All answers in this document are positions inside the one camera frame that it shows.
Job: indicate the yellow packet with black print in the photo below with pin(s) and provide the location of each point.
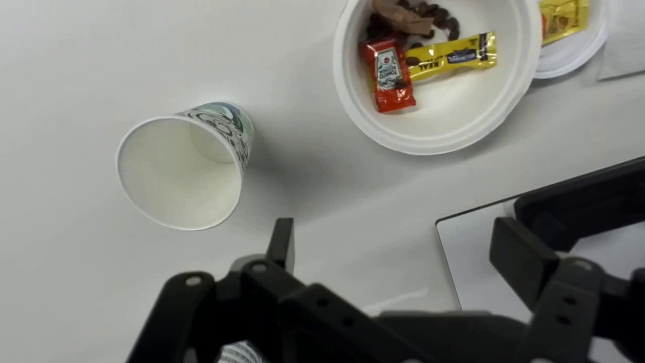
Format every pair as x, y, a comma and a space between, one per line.
450, 57

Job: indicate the yellow packet with red print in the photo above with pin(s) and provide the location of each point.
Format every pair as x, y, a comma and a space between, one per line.
563, 18

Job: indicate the printed paper coffee cup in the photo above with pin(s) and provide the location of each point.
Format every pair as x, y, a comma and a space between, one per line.
177, 174

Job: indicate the white ribbed round object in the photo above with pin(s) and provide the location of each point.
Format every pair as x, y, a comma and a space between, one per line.
240, 354

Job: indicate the brown snack packet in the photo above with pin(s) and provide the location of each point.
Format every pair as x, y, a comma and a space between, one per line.
403, 14

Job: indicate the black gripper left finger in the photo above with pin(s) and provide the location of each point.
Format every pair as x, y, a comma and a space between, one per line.
191, 315

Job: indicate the red ketchup packet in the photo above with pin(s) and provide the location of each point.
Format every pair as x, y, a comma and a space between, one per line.
388, 73

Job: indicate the large white paper bowl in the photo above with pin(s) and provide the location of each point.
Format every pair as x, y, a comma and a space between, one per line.
465, 107

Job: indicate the white flat board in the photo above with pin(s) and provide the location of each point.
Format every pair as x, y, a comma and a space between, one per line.
470, 263

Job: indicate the white paper napkin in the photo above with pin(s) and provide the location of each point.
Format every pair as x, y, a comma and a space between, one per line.
626, 60

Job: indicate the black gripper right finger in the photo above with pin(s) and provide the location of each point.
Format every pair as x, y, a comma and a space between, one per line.
561, 302

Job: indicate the small white paper plate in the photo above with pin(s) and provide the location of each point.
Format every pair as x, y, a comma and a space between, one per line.
577, 57

